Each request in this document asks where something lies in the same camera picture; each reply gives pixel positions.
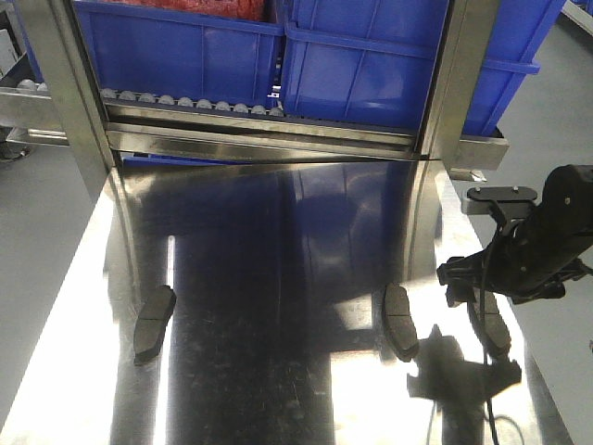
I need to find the left blue plastic bin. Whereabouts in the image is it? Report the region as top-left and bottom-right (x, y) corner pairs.
(74, 1), (284, 108)

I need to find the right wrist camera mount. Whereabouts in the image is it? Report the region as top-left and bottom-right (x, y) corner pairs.
(461, 186), (537, 235)

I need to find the right blue plastic bin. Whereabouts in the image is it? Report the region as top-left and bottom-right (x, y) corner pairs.
(281, 1), (563, 136)

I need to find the red material in bin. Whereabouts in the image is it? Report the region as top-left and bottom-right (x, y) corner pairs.
(133, 0), (268, 22)

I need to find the grey brake pad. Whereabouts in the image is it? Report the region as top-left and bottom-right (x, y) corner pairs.
(381, 283), (419, 362)
(467, 292), (511, 360)
(132, 285), (177, 366)

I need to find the blue plastic bin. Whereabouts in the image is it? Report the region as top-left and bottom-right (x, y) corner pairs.
(74, 1), (284, 108)
(281, 1), (563, 136)

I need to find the stainless steel roller rack frame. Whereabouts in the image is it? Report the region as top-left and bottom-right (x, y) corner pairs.
(0, 0), (511, 186)

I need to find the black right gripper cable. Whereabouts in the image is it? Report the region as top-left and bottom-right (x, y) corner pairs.
(476, 222), (520, 445)

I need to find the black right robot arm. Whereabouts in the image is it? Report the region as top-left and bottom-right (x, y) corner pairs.
(436, 165), (592, 307)

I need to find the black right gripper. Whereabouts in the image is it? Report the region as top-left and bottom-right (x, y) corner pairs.
(436, 203), (592, 304)

